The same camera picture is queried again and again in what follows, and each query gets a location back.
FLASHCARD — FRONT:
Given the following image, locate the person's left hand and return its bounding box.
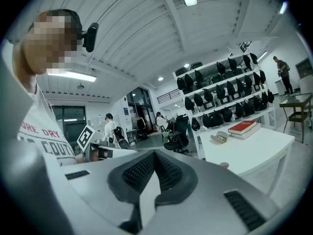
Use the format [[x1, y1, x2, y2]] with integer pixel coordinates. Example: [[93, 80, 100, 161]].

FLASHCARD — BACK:
[[89, 149, 108, 162]]

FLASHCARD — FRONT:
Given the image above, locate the beige glasses case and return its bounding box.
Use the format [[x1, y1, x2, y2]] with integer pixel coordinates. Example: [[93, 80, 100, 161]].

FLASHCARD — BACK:
[[210, 131, 229, 145]]

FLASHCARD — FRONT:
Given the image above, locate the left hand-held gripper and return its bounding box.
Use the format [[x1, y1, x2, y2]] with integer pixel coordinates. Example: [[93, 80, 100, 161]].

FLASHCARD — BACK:
[[77, 124, 115, 163]]

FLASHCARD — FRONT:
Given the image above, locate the black office chair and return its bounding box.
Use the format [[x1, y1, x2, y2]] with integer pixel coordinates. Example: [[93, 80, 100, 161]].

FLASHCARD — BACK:
[[163, 116, 190, 154]]

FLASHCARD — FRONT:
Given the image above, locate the person's head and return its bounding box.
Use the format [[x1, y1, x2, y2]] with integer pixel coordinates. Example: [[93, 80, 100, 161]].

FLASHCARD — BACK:
[[23, 8, 84, 76]]

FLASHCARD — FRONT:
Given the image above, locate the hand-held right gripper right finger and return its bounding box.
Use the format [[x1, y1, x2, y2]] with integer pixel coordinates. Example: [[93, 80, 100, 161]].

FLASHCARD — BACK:
[[144, 150, 279, 235]]

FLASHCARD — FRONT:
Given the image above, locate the black backpack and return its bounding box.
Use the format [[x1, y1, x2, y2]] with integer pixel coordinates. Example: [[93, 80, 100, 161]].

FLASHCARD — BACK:
[[113, 126, 125, 141]]

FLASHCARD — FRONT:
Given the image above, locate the black head camera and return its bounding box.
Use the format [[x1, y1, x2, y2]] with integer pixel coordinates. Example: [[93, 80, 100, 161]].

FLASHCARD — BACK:
[[82, 22, 100, 53]]

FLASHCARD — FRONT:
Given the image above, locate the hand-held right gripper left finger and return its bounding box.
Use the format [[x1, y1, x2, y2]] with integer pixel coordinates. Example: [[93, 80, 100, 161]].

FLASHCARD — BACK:
[[61, 150, 156, 231]]

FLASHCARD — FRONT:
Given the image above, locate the black balcony railing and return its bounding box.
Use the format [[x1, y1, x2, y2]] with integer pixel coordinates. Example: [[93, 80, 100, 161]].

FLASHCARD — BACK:
[[156, 88, 182, 105]]

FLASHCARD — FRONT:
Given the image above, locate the white shelf rack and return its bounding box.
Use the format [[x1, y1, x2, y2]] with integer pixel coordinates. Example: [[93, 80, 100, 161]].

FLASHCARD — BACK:
[[172, 52, 277, 161]]

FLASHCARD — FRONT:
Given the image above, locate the white printed t-shirt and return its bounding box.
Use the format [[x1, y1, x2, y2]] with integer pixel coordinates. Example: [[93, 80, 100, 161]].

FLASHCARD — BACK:
[[17, 82, 77, 167]]

